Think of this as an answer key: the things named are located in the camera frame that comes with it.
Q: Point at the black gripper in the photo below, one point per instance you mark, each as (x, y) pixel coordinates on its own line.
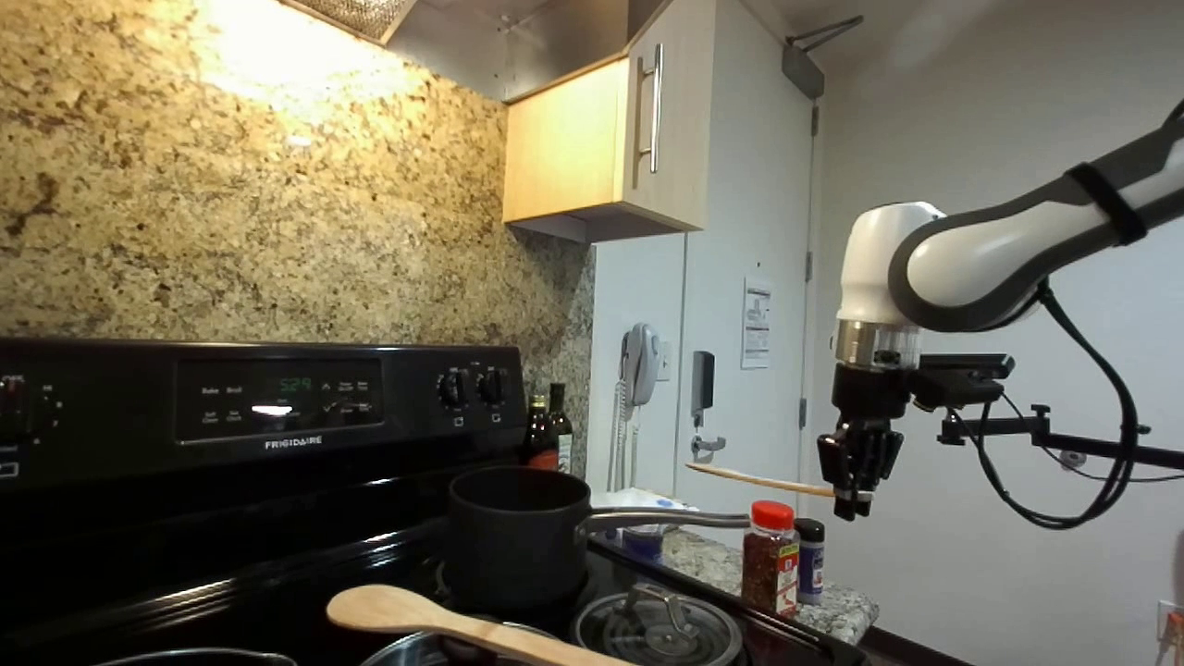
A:
(872, 406)

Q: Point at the wooden cooking stick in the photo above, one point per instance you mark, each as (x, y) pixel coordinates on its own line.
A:
(764, 483)

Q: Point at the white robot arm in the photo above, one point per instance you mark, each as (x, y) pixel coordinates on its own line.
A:
(914, 267)

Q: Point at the red-capped spice bottle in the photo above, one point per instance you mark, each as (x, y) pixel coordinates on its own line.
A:
(770, 557)

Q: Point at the olive oil bottle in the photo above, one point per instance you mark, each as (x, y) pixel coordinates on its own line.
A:
(543, 439)

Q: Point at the dark-capped spice shaker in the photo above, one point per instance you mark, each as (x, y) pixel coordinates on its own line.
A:
(811, 561)

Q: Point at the glass lid on burner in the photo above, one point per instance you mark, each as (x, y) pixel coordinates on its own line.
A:
(653, 628)

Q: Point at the black saucepan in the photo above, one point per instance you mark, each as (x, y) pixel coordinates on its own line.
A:
(520, 538)

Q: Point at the wooden spoon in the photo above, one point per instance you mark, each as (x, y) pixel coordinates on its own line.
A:
(388, 607)

